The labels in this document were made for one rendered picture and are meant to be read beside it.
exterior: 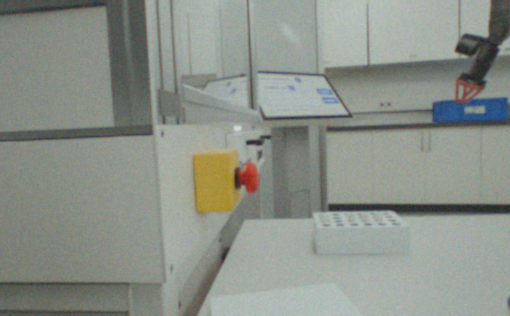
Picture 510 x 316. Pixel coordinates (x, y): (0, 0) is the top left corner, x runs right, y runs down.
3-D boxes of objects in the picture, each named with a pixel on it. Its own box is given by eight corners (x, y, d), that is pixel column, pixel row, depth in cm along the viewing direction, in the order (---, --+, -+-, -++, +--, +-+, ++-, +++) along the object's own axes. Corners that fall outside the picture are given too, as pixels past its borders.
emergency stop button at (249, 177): (260, 190, 47) (259, 160, 47) (257, 196, 43) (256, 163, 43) (237, 190, 47) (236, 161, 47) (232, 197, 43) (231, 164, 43)
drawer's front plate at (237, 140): (255, 172, 93) (253, 130, 92) (238, 194, 64) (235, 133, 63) (248, 173, 93) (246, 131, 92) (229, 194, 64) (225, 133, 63)
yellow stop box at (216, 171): (245, 200, 49) (243, 147, 48) (237, 213, 42) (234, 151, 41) (209, 200, 49) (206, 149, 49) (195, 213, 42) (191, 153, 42)
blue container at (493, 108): (491, 120, 379) (491, 99, 377) (509, 119, 339) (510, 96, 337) (431, 122, 392) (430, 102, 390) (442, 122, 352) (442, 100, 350)
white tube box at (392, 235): (392, 234, 56) (392, 210, 56) (410, 253, 48) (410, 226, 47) (313, 235, 57) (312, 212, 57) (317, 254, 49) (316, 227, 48)
